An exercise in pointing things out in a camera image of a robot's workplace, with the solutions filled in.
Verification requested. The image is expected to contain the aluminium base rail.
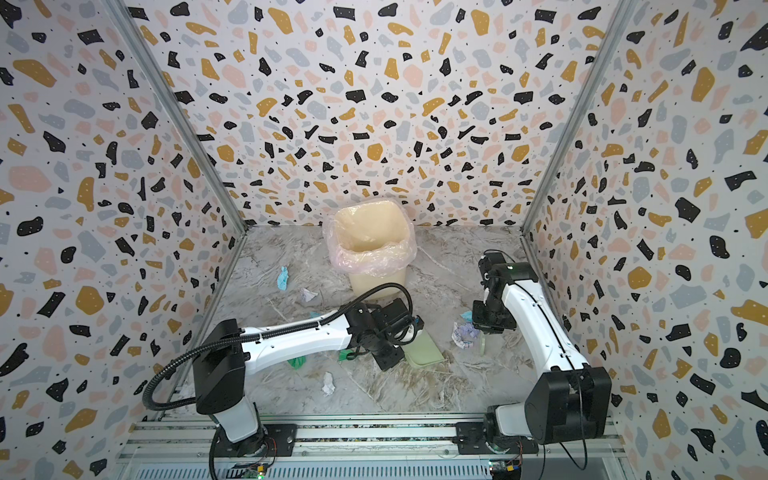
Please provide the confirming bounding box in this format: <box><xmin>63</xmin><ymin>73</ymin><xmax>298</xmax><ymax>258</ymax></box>
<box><xmin>114</xmin><ymin>413</ymin><xmax>634</xmax><ymax>479</ymax></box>

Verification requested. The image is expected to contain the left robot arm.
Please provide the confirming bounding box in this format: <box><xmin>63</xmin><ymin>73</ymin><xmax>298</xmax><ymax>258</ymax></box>
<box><xmin>192</xmin><ymin>298</ymin><xmax>424</xmax><ymax>457</ymax></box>

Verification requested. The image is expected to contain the cream trash bin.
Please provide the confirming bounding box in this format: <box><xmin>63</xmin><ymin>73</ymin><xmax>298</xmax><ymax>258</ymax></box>
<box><xmin>324</xmin><ymin>199</ymin><xmax>418</xmax><ymax>301</ymax></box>

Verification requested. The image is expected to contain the green scrap left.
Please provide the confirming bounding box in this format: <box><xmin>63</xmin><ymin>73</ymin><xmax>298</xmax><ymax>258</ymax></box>
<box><xmin>288</xmin><ymin>356</ymin><xmax>306</xmax><ymax>370</ymax></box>

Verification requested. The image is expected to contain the white printed scrap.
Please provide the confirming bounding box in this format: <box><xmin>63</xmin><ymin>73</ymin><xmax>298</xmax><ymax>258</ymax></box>
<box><xmin>451</xmin><ymin>322</ymin><xmax>481</xmax><ymax>349</ymax></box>

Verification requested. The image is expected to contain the light blue scrap far left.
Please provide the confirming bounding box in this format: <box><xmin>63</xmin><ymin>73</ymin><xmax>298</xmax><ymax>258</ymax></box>
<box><xmin>276</xmin><ymin>266</ymin><xmax>290</xmax><ymax>291</ymax></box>

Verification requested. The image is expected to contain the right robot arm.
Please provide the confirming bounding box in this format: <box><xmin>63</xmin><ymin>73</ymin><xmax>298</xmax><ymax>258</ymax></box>
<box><xmin>471</xmin><ymin>249</ymin><xmax>612</xmax><ymax>453</ymax></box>

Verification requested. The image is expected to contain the pink plastic bin liner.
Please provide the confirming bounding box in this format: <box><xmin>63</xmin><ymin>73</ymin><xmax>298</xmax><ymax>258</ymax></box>
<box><xmin>322</xmin><ymin>198</ymin><xmax>419</xmax><ymax>278</ymax></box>

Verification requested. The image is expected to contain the white scrap near left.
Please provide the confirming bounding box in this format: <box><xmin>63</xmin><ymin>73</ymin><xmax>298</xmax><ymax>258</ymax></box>
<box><xmin>300</xmin><ymin>288</ymin><xmax>318</xmax><ymax>303</ymax></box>

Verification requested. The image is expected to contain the green dustpan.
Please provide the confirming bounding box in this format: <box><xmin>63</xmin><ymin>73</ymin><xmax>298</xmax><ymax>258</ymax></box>
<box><xmin>402</xmin><ymin>331</ymin><xmax>445</xmax><ymax>369</ymax></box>

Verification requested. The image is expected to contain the green scrap centre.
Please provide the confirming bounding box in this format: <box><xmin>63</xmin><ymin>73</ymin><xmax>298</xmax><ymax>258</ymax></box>
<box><xmin>338</xmin><ymin>349</ymin><xmax>356</xmax><ymax>361</ymax></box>

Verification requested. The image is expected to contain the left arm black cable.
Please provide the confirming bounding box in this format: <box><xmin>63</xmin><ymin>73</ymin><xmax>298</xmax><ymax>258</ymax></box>
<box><xmin>142</xmin><ymin>281</ymin><xmax>415</xmax><ymax>480</ymax></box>

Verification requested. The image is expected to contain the green scrap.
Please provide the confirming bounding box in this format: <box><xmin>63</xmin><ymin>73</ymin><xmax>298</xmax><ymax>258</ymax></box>
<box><xmin>288</xmin><ymin>356</ymin><xmax>306</xmax><ymax>370</ymax></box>
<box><xmin>338</xmin><ymin>349</ymin><xmax>356</xmax><ymax>361</ymax></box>

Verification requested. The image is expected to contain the white scrap front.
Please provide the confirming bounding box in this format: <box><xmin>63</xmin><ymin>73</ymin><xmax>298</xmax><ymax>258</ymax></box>
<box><xmin>322</xmin><ymin>372</ymin><xmax>336</xmax><ymax>396</ymax></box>

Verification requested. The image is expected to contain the right corner aluminium post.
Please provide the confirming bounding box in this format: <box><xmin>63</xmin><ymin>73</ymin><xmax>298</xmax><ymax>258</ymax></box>
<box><xmin>521</xmin><ymin>0</ymin><xmax>637</xmax><ymax>238</ymax></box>

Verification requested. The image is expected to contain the left corner aluminium post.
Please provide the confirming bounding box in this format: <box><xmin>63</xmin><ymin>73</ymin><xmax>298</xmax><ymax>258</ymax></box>
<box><xmin>103</xmin><ymin>0</ymin><xmax>248</xmax><ymax>235</ymax></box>

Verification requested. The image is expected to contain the corner aluminium post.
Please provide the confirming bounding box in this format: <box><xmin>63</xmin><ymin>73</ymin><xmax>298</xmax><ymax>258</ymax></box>
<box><xmin>521</xmin><ymin>0</ymin><xmax>637</xmax><ymax>238</ymax></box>
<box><xmin>103</xmin><ymin>0</ymin><xmax>248</xmax><ymax>235</ymax></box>

